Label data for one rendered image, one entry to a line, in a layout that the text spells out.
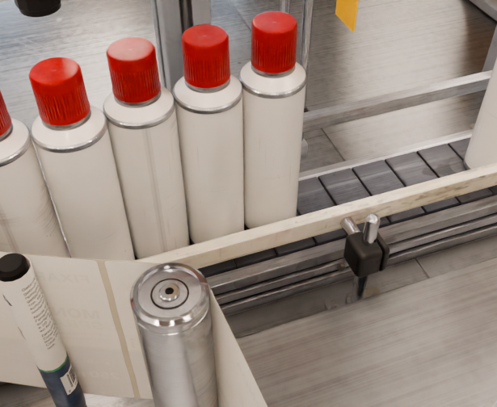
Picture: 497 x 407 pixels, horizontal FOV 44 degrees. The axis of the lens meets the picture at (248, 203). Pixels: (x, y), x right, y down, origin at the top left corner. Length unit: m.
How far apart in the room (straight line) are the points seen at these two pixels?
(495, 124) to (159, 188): 0.32
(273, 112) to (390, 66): 0.45
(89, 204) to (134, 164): 0.04
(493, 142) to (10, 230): 0.44
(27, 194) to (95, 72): 0.46
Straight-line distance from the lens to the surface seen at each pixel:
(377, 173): 0.64
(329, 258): 0.57
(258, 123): 0.48
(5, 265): 0.33
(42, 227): 0.48
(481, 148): 0.64
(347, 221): 0.54
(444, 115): 0.82
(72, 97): 0.42
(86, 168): 0.44
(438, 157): 0.68
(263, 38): 0.45
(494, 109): 0.62
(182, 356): 0.31
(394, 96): 0.61
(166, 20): 0.57
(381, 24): 1.00
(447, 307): 0.54
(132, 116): 0.44
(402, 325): 0.52
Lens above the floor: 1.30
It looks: 45 degrees down
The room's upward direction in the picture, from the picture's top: straight up
